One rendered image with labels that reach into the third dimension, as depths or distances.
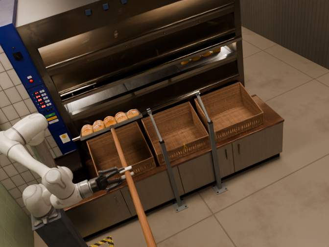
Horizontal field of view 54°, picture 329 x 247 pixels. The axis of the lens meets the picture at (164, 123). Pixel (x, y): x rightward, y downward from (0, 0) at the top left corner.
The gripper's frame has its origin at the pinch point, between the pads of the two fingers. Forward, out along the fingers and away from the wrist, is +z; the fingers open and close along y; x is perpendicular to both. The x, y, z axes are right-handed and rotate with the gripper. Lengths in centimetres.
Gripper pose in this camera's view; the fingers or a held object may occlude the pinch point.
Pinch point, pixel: (126, 172)
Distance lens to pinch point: 177.7
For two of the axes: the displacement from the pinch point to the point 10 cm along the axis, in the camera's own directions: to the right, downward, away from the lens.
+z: 9.2, -3.6, 1.5
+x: 2.4, 2.4, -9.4
